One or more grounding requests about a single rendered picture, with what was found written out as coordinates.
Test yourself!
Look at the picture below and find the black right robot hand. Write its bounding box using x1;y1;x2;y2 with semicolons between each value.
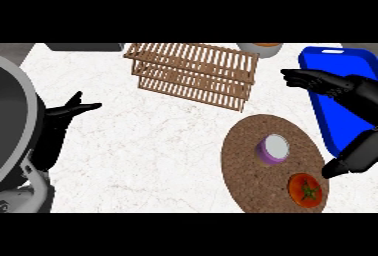
279;68;378;180

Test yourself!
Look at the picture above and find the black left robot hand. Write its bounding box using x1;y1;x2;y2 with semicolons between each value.
29;91;103;173

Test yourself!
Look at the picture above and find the purple can with white lid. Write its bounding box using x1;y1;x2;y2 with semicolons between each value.
253;133;292;166

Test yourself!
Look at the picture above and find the wooden slatted tiered shelf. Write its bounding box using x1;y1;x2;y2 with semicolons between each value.
122;42;261;113

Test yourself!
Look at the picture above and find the round brown woven placemat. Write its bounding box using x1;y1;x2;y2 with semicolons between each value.
219;113;330;214

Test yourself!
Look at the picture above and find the blue cutting board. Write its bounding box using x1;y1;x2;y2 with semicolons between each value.
296;46;378;158

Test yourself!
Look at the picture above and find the large grey round pan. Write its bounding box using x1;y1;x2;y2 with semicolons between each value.
0;54;39;184

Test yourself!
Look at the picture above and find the grey pot with orange contents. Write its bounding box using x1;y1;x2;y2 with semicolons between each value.
234;42;284;60

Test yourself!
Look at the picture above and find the dark grey flat appliance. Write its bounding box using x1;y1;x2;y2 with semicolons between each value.
44;42;125;53

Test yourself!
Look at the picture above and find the red tomato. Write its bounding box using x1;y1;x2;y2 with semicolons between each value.
286;172;324;209

